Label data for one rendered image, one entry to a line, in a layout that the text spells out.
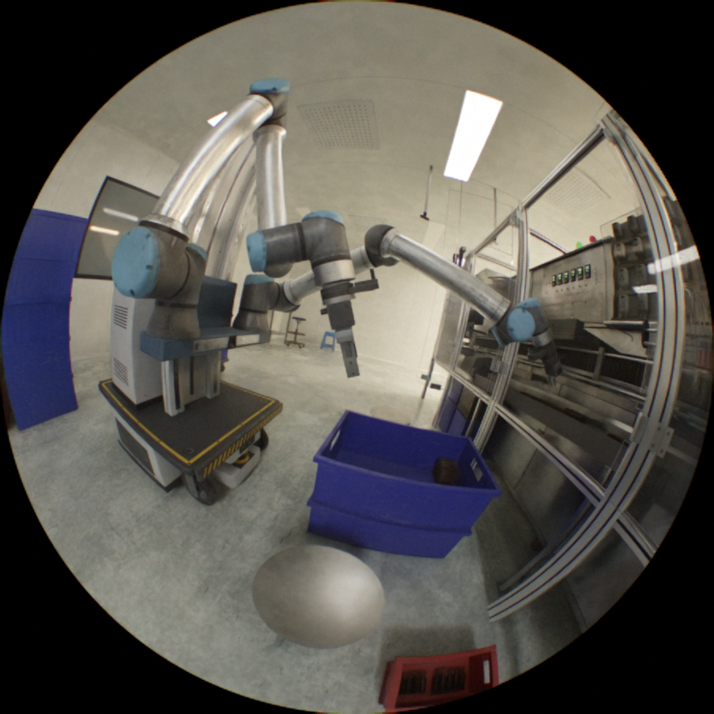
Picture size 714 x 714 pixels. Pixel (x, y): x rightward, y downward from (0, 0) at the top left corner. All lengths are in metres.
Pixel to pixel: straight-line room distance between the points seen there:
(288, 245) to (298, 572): 0.73
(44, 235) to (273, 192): 1.55
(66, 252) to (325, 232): 1.68
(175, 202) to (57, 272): 1.35
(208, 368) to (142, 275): 0.72
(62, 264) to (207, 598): 1.78
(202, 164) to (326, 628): 1.02
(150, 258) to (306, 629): 0.79
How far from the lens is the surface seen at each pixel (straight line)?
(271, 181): 0.68
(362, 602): 0.60
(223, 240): 1.10
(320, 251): 0.45
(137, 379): 1.04
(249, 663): 0.83
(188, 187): 0.58
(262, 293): 1.02
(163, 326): 0.67
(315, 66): 2.14
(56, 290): 1.80
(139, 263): 0.51
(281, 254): 0.45
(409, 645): 0.88
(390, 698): 0.74
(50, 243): 1.81
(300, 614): 0.57
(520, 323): 0.63
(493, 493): 0.74
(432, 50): 1.94
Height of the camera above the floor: 0.81
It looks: 9 degrees down
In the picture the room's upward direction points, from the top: 12 degrees clockwise
